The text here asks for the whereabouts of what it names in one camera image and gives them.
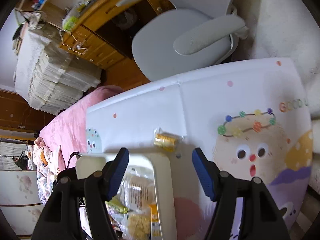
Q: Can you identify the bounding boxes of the clear bag of puffed snack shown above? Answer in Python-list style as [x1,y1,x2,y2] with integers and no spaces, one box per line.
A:
[121,212,151,239]

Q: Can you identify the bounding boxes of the clear bag of mixed nuts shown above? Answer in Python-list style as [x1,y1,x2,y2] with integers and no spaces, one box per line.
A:
[119,167,156,212]

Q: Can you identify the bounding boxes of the yellow white oats snack bag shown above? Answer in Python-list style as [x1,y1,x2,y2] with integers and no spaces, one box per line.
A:
[150,204,162,240]

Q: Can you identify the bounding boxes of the white plastic storage bin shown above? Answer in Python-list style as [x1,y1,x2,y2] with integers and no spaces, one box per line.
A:
[75,152,179,240]

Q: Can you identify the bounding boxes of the cartoon printed play mat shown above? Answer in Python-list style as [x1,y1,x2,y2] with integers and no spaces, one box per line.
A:
[86,58,313,239]

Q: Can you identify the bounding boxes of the small gold wrapped snack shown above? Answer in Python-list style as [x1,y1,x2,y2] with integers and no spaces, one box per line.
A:
[153,128,184,152]

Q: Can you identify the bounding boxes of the white lace covered furniture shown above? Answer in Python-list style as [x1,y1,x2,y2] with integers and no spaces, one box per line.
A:
[14,25,101,115]

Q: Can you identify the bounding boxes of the wooden desk with drawers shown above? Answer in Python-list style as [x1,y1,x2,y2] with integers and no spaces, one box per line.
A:
[60,0,174,69]

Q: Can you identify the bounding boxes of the green tissue pack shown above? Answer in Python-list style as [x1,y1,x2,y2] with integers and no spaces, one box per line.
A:
[62,15,79,31]

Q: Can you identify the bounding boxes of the grey office chair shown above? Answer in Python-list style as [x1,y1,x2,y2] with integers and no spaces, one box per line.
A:
[116,0,248,81]

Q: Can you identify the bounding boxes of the white charging cable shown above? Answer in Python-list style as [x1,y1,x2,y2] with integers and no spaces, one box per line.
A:
[57,28,89,56]

